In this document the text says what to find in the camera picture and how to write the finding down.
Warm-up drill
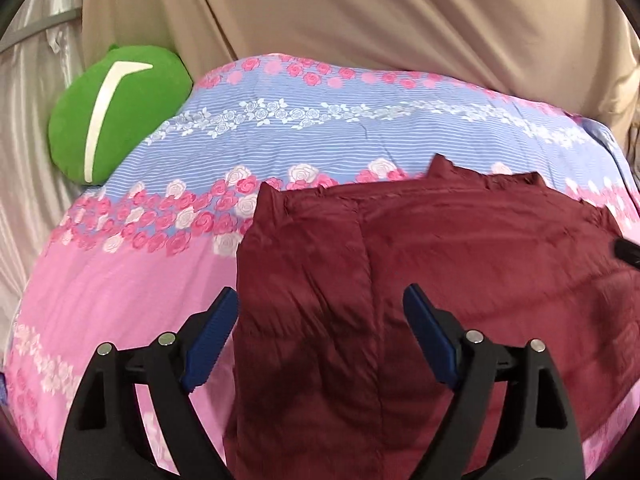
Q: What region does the green plush pillow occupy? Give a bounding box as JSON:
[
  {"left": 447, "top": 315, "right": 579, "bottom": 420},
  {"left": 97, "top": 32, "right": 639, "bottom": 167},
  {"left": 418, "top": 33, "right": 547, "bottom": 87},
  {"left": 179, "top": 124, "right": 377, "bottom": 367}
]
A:
[{"left": 47, "top": 44, "right": 193, "bottom": 186}]

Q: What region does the beige draped cloth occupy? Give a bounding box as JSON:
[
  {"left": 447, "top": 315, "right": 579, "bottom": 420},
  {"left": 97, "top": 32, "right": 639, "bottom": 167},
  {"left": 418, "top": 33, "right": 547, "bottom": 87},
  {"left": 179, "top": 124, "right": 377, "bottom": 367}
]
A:
[{"left": 81, "top": 0, "right": 640, "bottom": 133}]

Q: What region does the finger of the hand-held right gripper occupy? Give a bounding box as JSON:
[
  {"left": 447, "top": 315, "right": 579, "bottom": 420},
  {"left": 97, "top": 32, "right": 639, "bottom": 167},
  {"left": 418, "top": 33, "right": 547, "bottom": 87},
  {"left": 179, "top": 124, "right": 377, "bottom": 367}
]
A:
[{"left": 612, "top": 239, "right": 640, "bottom": 267}]

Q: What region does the maroon puffer jacket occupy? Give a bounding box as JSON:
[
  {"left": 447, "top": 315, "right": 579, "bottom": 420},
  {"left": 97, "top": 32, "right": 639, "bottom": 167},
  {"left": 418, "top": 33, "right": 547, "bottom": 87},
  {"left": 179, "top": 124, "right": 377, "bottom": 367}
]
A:
[{"left": 223, "top": 154, "right": 640, "bottom": 480}]

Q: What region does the pink floral blanket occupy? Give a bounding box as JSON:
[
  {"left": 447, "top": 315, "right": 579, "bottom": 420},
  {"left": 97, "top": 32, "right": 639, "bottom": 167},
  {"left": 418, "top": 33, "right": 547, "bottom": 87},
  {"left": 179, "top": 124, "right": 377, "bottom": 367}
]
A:
[{"left": 2, "top": 51, "right": 640, "bottom": 480}]

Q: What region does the white satin curtain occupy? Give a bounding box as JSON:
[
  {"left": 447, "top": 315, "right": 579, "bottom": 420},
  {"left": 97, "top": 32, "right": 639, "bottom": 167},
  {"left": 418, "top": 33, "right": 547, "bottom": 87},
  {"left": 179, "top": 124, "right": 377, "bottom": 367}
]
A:
[{"left": 0, "top": 0, "right": 86, "bottom": 341}]

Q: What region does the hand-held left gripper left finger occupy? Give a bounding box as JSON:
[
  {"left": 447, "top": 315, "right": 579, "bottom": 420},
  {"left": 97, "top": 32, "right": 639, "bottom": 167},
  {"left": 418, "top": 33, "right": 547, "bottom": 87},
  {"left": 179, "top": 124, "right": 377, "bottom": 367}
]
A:
[{"left": 56, "top": 286, "right": 240, "bottom": 480}]

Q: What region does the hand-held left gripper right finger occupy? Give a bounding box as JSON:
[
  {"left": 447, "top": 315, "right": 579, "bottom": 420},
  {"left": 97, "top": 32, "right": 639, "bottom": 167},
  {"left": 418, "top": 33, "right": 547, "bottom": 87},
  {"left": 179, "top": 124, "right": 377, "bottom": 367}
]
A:
[{"left": 402, "top": 283, "right": 586, "bottom": 480}]

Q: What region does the grey metal bar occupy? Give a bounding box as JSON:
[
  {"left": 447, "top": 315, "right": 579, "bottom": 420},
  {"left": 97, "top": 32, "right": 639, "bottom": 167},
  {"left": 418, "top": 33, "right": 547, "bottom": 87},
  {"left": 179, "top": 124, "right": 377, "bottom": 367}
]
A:
[{"left": 0, "top": 12, "right": 81, "bottom": 47}]

